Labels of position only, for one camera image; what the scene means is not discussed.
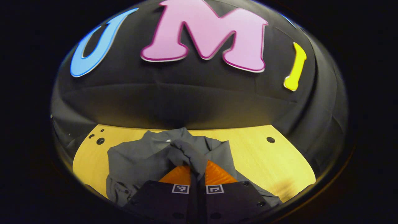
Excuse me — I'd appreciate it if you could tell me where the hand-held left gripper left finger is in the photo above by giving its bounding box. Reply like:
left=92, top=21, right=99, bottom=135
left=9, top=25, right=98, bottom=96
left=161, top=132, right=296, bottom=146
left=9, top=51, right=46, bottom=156
left=123, top=165, right=198, bottom=224

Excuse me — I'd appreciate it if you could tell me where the grey collared shirt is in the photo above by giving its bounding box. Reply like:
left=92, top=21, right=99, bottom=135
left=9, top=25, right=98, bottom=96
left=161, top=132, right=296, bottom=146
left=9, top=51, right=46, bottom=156
left=106, top=127, right=283, bottom=208

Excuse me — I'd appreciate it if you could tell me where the black backdrop cloth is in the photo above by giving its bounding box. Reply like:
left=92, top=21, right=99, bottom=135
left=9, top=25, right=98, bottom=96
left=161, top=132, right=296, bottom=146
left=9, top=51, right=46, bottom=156
left=51, top=0, right=349, bottom=175

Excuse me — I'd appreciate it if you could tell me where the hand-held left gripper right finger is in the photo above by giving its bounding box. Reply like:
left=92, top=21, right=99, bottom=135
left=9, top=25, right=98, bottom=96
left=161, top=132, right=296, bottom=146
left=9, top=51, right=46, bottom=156
left=198, top=160, right=274, bottom=224

